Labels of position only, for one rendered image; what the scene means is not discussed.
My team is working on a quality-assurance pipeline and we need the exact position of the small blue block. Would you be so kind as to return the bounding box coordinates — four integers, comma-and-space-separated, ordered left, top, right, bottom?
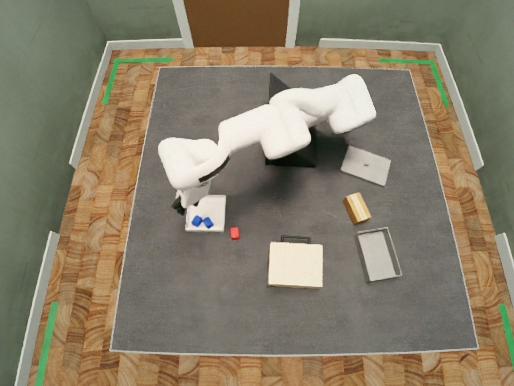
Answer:
202, 216, 214, 229
191, 215, 203, 228

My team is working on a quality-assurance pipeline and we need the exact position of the brown cardboard box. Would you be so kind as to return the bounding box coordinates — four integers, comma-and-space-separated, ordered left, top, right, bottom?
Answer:
343, 192, 371, 226

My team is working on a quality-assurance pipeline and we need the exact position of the small red block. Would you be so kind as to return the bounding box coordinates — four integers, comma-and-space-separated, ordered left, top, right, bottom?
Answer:
230, 227, 240, 240

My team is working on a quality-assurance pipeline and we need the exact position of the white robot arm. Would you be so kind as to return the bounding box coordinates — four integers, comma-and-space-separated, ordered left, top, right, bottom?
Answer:
158, 74, 376, 190

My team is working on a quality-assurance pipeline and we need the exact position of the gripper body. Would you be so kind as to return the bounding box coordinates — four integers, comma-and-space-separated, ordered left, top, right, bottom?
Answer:
176, 180, 211, 208

